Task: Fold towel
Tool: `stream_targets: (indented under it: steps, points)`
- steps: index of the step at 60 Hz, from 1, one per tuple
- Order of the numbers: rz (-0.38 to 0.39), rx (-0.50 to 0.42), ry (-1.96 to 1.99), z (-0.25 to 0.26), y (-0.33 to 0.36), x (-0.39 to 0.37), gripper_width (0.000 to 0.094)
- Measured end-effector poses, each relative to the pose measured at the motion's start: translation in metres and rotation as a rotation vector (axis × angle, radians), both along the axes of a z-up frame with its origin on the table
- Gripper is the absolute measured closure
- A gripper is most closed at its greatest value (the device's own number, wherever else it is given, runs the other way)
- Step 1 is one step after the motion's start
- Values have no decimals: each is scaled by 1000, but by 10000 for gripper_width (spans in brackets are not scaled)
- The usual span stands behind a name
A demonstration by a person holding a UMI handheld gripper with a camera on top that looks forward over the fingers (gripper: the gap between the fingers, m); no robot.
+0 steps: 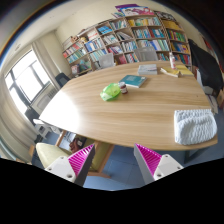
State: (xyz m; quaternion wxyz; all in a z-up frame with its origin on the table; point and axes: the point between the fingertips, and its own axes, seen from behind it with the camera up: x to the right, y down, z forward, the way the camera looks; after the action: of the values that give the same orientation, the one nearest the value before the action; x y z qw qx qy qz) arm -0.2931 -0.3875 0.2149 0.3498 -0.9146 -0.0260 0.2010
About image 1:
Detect white radiator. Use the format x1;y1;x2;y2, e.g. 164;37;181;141
31;84;57;114

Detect grey chair right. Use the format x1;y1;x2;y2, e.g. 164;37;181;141
134;47;158;62

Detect grey chair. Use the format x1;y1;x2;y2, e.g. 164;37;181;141
134;47;158;62
99;53;115;69

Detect teal book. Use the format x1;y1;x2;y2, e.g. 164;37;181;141
120;75;147;88

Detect green cushioned wooden chair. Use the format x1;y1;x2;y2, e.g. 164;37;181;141
36;135;114;178

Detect yellow book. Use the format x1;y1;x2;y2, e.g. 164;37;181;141
160;68;180;78

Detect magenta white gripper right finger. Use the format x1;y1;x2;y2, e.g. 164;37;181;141
134;143;183;184

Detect grey chair left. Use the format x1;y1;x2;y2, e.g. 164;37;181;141
99;53;115;69

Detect dark office chair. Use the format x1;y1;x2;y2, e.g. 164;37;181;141
55;73;70;87

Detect beige curtain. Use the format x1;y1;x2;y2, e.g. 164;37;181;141
32;39;62;90

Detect window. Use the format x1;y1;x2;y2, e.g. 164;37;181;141
5;50;50;114

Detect black jacket on chair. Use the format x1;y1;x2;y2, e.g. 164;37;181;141
189;39;224;91

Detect white plastic bottle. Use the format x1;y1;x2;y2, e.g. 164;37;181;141
169;52;176;69

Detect small dark jar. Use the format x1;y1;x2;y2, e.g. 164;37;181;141
119;82;128;94

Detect green plastic bag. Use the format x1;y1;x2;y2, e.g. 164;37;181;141
100;83;120;101

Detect white folded towel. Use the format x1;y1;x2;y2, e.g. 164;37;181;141
174;109;217;145

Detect colourful boxes atop shelf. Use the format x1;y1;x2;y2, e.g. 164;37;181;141
113;4;154;18

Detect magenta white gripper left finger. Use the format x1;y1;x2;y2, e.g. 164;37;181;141
46;144;95;186

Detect yellow folder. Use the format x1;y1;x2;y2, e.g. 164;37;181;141
176;65;193;76

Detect large wooden bookshelf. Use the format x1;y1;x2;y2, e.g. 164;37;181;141
63;11;192;76

